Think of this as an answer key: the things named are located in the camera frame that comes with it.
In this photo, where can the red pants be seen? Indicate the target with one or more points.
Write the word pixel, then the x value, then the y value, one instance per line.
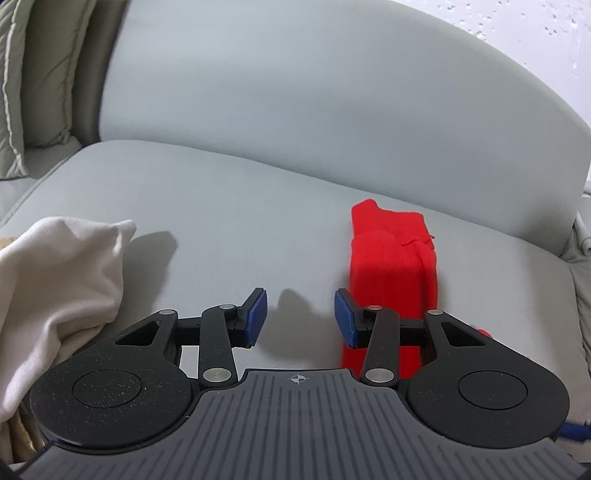
pixel 388 267

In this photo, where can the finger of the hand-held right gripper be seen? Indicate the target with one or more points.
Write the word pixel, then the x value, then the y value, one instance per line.
pixel 577 431

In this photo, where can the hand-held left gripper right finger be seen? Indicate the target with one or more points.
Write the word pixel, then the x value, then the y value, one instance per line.
pixel 345 318

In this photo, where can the white garment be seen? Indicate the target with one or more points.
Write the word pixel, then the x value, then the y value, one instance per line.
pixel 60 286

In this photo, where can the grey sofa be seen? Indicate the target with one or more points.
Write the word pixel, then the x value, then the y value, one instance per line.
pixel 277 115

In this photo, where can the beige grey cushion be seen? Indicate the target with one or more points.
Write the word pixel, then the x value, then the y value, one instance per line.
pixel 51 83

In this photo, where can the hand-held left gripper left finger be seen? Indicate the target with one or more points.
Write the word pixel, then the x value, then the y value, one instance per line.
pixel 257 318

